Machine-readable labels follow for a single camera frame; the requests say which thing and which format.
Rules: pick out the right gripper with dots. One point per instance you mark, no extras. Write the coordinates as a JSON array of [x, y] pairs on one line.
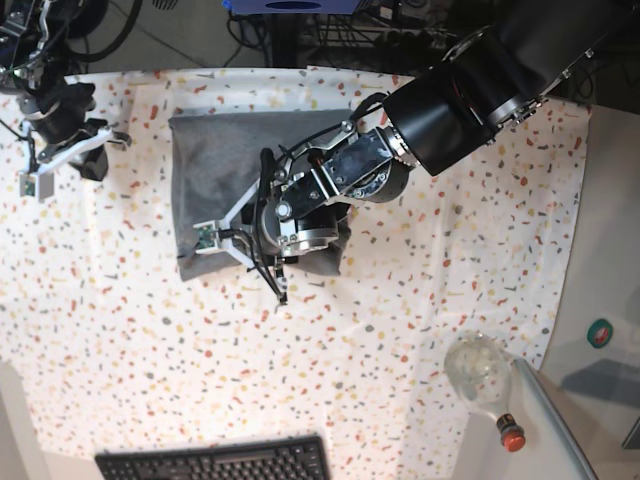
[[59, 132]]

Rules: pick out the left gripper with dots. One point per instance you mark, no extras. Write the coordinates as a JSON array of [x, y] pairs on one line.
[[254, 234]]

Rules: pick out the grey t-shirt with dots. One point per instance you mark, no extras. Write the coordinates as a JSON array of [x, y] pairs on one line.
[[216, 160]]

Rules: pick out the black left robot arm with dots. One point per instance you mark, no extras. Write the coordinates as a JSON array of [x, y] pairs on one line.
[[495, 78]]

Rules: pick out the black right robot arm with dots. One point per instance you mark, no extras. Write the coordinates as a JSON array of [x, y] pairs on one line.
[[35, 61]]

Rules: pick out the terrazzo pattern tablecloth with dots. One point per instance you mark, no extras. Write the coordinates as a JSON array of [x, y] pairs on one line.
[[116, 352]]

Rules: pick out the blue box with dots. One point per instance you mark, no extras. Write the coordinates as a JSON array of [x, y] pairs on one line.
[[340, 7]]

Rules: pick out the black keyboard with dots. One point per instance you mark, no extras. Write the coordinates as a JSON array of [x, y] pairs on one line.
[[294, 458]]

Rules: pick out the clear bottle red cap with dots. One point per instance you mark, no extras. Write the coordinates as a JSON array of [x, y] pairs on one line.
[[480, 372]]

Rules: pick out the green tape roll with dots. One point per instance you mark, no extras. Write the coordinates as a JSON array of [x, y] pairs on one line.
[[600, 333]]

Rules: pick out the wire rack shelf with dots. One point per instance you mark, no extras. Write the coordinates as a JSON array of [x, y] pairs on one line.
[[375, 21]]

